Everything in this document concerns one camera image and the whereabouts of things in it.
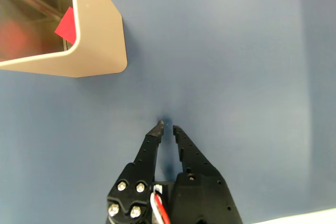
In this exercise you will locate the blue mat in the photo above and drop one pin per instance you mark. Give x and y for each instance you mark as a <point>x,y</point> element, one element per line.
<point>223,64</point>

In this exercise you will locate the red cube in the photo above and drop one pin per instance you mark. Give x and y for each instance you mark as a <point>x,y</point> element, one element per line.
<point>67,24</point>

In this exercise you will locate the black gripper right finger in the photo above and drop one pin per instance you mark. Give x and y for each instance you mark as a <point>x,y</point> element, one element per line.
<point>199,195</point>

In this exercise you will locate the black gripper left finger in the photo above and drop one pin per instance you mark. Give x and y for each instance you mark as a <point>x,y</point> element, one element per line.
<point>141,166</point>

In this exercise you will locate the square metal tin container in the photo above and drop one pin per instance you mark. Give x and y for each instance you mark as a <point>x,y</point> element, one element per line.
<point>99,37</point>

